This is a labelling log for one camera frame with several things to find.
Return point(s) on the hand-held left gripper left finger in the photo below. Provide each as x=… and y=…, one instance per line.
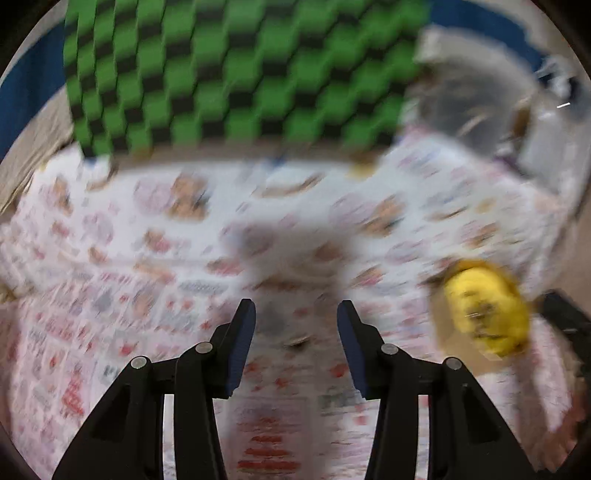
x=241, y=341

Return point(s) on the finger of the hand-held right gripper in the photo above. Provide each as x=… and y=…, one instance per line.
x=565, y=314

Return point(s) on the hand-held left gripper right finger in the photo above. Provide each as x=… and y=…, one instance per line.
x=352, y=341

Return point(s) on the silver charm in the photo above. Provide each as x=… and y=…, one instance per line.
x=295, y=342

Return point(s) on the yellow cloth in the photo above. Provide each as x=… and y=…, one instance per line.
x=498, y=300

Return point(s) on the gold hexagonal box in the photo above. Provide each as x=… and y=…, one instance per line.
x=461, y=341

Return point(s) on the bear printed cloth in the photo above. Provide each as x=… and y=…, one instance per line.
x=231, y=240

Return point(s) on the clear spray bottle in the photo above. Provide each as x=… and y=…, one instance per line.
x=551, y=129

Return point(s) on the clear plastic cup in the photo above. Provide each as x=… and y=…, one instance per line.
x=466, y=92

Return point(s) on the green checkered tissue box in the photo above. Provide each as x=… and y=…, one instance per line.
x=240, y=74

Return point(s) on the striped printed towel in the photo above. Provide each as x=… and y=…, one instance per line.
x=27, y=97

